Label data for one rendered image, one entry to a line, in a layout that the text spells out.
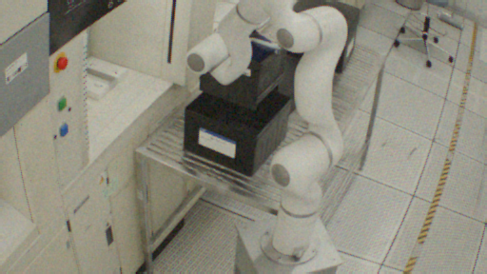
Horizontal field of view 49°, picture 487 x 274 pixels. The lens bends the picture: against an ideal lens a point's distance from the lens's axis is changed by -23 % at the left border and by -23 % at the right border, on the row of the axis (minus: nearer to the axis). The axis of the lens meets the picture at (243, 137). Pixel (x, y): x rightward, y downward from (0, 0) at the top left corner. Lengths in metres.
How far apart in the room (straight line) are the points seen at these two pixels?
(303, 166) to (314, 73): 0.25
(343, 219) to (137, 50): 1.40
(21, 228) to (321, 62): 1.08
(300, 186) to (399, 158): 2.08
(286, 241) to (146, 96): 0.82
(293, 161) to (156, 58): 0.96
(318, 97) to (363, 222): 1.71
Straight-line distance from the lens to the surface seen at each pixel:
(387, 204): 3.45
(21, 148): 1.77
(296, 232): 1.95
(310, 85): 1.66
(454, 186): 3.74
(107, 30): 2.63
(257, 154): 2.26
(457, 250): 3.33
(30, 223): 2.00
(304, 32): 1.55
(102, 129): 2.30
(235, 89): 2.18
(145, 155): 2.36
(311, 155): 1.75
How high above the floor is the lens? 2.26
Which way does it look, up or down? 38 degrees down
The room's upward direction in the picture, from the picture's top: 6 degrees clockwise
